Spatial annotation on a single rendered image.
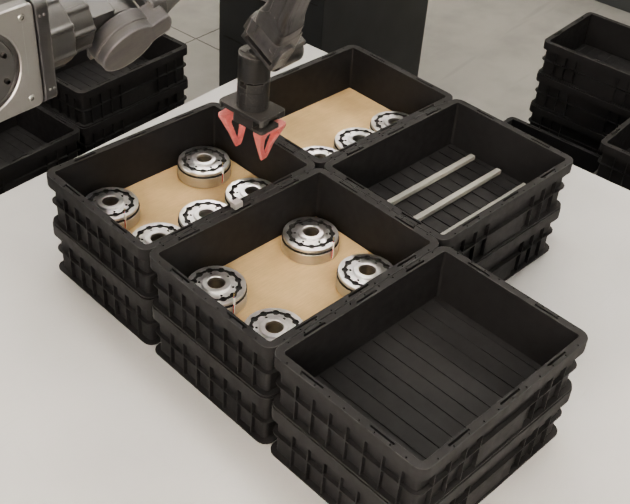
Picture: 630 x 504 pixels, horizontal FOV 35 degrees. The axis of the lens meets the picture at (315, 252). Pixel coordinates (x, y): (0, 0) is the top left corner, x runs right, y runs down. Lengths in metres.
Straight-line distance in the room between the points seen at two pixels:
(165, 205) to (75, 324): 0.28
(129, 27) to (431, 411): 0.75
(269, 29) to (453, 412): 0.67
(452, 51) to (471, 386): 2.89
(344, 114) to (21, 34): 1.23
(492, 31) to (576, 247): 2.53
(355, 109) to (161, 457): 0.95
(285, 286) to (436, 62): 2.62
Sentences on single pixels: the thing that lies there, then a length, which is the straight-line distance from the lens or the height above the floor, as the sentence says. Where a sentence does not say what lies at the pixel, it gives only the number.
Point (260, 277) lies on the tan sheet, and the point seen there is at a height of 0.83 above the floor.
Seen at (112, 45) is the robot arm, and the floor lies 1.43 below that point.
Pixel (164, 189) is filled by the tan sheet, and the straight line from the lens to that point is 1.97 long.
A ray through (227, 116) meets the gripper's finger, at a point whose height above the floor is 1.03.
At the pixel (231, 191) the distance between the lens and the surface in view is 1.91.
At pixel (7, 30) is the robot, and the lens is 1.09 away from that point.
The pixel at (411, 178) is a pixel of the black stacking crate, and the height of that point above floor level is 0.83.
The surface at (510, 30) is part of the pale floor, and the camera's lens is 4.63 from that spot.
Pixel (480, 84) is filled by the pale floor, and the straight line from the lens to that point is 4.16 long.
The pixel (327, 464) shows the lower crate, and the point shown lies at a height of 0.80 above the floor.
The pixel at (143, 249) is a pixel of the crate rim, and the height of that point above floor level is 0.93.
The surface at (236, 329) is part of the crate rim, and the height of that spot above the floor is 0.92.
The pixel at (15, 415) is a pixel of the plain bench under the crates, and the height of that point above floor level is 0.70.
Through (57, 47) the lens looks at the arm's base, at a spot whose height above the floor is 1.45.
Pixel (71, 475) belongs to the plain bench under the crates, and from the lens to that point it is 1.65.
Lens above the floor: 1.97
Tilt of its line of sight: 39 degrees down
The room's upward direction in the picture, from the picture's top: 5 degrees clockwise
